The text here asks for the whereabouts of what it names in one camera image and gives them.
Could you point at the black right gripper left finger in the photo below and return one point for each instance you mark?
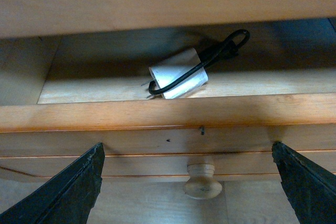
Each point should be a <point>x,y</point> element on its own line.
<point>68,197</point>

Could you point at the wooden drawer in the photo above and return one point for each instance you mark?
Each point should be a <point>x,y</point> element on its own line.
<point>61,95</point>

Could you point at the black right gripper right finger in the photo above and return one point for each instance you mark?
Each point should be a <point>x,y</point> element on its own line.
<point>310,189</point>

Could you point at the round wooden knob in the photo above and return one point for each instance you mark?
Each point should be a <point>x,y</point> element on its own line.
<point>201,184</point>

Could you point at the white charger adapter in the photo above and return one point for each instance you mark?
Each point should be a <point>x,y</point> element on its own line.
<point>169,70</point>

